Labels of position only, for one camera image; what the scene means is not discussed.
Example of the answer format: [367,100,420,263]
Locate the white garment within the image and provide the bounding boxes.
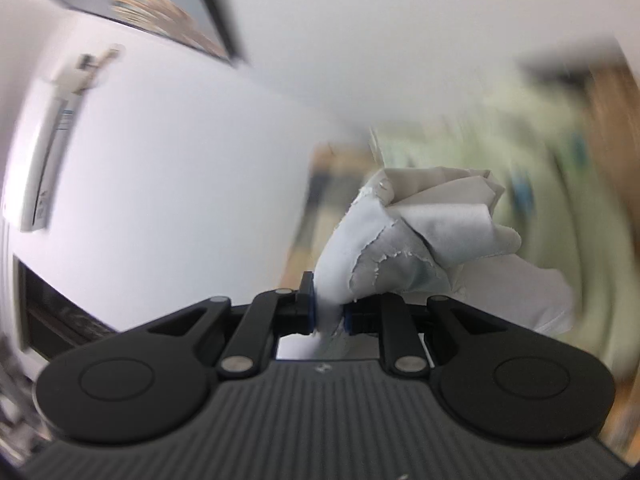
[277,127,575,361]

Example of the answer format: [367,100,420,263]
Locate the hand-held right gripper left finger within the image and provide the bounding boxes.
[125,271,317,380]

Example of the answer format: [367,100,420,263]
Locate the dark board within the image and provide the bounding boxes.
[517,37,626,83]

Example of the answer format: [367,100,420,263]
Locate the dark window with grille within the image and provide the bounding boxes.
[12,255,123,363]

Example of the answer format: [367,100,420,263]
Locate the brown garment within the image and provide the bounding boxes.
[585,55,640,211]

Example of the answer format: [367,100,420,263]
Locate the green printed fleece blanket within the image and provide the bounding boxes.
[370,80,636,376]

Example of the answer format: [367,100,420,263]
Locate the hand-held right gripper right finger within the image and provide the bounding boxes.
[344,294,521,379]

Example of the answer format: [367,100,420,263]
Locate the white air conditioner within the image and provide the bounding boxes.
[2,44,126,233]

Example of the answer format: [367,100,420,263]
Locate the plaid pillow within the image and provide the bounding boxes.
[282,140,386,291]

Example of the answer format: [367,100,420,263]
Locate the black framed wall picture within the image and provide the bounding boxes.
[20,0,248,66]

